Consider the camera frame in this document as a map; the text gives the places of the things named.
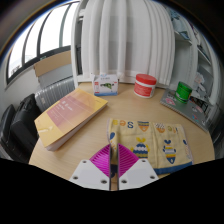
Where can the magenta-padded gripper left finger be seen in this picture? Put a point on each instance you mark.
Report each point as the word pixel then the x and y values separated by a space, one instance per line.
pixel 88 173

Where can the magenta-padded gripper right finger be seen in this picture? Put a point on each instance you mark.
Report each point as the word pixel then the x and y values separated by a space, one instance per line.
pixel 138 173

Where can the yellow fish-print towel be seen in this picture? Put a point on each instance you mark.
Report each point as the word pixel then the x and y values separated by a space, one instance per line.
pixel 156 136

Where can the yellow and pink book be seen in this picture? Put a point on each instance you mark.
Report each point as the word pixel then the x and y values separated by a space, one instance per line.
pixel 68 115

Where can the large black backpack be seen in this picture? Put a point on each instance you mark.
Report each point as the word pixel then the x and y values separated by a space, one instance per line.
pixel 23 125

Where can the white jar with red lid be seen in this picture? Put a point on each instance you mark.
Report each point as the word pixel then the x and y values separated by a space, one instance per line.
pixel 144 86

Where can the grey ribbed suitcase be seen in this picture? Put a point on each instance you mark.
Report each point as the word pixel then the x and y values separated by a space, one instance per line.
pixel 55 91

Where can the small white printed box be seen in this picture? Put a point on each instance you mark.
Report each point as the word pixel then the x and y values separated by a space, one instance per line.
pixel 105 85

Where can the slim black bag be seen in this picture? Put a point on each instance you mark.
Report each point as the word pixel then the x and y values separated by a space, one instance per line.
pixel 6 123

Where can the brown cardboard box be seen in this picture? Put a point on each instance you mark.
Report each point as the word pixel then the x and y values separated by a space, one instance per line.
pixel 51 64

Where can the white curtain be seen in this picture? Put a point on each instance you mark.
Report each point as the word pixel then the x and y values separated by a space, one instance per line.
pixel 128 40

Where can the dark-framed window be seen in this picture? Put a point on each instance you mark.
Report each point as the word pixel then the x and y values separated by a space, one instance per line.
pixel 50 30

